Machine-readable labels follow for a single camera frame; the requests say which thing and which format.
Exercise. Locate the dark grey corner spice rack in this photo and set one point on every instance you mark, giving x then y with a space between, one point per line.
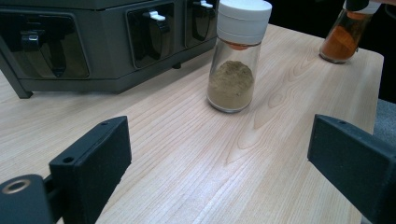
102 46

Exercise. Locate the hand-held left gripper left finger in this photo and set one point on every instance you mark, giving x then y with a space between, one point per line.
93 161

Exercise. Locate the orange powder spice jar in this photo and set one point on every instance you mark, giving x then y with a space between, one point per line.
341 43

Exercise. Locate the tan powder spice jar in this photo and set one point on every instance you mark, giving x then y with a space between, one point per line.
232 84

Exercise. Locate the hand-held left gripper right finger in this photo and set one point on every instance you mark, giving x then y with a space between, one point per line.
358 165

